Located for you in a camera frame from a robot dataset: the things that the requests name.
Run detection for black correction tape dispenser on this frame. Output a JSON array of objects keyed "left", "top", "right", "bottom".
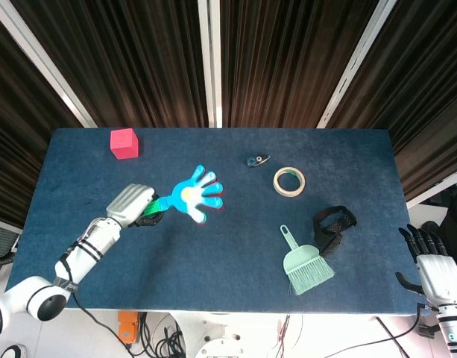
[{"left": 245, "top": 153, "right": 272, "bottom": 168}]

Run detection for dark brown curtain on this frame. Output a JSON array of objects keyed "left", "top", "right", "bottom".
[{"left": 0, "top": 0, "right": 457, "bottom": 221}]

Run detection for orange handheld device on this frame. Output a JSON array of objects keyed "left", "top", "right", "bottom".
[{"left": 117, "top": 311, "right": 140, "bottom": 345}]

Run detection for black floor cables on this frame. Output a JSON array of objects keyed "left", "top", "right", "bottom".
[{"left": 138, "top": 313, "right": 186, "bottom": 358}]

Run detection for black elastic strap brace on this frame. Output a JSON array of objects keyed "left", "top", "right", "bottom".
[{"left": 312, "top": 205, "right": 358, "bottom": 257}]

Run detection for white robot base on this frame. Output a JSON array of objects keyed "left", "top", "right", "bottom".
[{"left": 171, "top": 312, "right": 303, "bottom": 358}]

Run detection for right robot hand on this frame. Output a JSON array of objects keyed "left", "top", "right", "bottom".
[{"left": 394, "top": 223, "right": 457, "bottom": 310}]

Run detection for white masking tape roll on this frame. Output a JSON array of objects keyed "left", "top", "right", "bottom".
[{"left": 273, "top": 166, "right": 306, "bottom": 199}]

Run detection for white frame post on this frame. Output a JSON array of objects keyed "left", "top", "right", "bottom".
[
  {"left": 406, "top": 178, "right": 457, "bottom": 209},
  {"left": 197, "top": 0, "right": 224, "bottom": 128},
  {"left": 0, "top": 0, "right": 99, "bottom": 128},
  {"left": 316, "top": 0, "right": 400, "bottom": 129}
]

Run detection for mint green hand brush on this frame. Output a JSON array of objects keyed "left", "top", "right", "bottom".
[{"left": 280, "top": 224, "right": 335, "bottom": 297}]

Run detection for grey mesh office chair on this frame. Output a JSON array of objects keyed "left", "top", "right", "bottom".
[{"left": 0, "top": 223, "right": 21, "bottom": 266}]

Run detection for colourful plastic hand clapper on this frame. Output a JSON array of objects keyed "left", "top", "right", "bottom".
[{"left": 140, "top": 164, "right": 225, "bottom": 226}]

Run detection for blue fabric table cover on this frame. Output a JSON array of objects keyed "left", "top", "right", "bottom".
[{"left": 6, "top": 128, "right": 429, "bottom": 317}]

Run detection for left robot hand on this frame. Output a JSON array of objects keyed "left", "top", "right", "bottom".
[{"left": 106, "top": 183, "right": 165, "bottom": 228}]

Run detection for pink foam cube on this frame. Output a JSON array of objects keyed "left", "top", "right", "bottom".
[{"left": 110, "top": 128, "right": 139, "bottom": 160}]

